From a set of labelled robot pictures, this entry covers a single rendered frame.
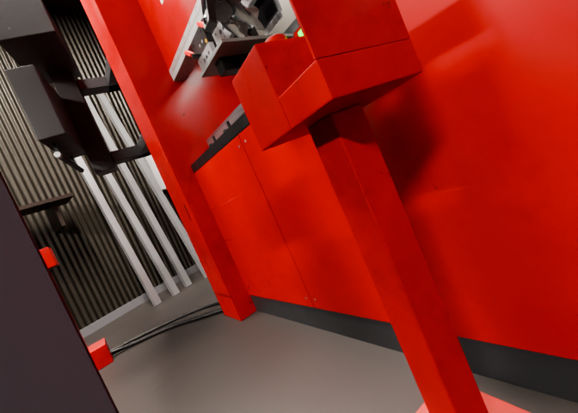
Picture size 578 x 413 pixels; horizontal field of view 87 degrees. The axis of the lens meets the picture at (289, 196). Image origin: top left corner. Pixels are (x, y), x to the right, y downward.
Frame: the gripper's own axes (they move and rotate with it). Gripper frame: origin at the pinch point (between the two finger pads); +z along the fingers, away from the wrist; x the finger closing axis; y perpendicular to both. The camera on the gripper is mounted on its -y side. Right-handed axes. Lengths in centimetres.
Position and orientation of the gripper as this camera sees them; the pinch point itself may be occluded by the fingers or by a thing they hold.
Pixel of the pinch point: (255, 34)
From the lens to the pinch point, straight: 106.6
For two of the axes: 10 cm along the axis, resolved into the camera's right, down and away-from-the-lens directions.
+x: -5.3, 1.8, 8.3
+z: 7.8, 4.7, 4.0
